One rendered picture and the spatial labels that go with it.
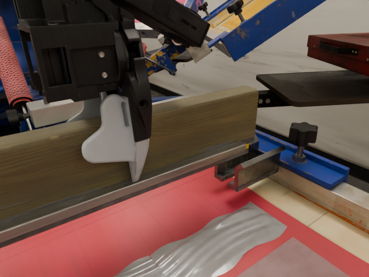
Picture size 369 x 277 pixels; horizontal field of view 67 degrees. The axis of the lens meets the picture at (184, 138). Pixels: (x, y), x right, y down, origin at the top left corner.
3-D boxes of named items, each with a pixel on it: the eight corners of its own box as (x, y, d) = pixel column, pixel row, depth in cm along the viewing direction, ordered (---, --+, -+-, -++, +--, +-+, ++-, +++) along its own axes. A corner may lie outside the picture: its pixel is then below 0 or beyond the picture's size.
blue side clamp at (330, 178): (340, 205, 45) (350, 167, 42) (323, 218, 42) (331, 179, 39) (217, 140, 67) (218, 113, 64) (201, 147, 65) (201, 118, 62)
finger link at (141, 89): (119, 136, 27) (101, 44, 25) (136, 132, 28) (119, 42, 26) (140, 146, 24) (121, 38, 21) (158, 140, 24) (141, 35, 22)
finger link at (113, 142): (88, 197, 27) (65, 100, 24) (144, 176, 30) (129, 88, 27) (99, 209, 24) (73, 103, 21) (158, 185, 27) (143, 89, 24)
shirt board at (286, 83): (348, 87, 131) (352, 69, 128) (421, 117, 95) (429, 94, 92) (57, 102, 123) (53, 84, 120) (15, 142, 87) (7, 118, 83)
